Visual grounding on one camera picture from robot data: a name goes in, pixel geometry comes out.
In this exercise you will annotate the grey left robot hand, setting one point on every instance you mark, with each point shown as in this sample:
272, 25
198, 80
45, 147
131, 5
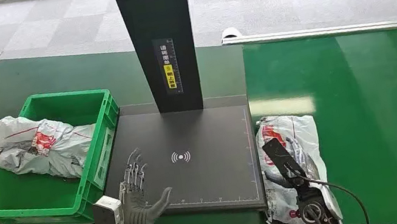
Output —
136, 212

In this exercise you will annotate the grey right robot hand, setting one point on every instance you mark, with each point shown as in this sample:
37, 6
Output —
277, 178

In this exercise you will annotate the grey poly mailer red print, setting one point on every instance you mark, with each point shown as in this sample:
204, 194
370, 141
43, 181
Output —
299, 130

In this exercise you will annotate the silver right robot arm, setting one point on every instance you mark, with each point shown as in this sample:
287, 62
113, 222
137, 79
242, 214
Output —
316, 212

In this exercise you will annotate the black inbound scanner machine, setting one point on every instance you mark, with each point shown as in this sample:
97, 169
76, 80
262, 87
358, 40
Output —
206, 158

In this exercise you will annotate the grey crumpled poly mailer package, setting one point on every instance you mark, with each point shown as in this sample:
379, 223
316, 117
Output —
45, 148

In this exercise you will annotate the white conveyor roller end cap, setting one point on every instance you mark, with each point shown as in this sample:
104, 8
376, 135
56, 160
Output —
230, 32

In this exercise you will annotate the green plastic crate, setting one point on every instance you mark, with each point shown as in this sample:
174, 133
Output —
34, 197

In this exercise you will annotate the black yellow label sticker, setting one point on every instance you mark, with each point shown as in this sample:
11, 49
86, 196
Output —
169, 67

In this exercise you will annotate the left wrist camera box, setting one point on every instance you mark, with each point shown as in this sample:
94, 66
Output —
106, 217

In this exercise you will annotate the long aluminium conveyor side rail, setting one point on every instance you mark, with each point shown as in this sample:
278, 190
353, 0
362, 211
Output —
331, 31

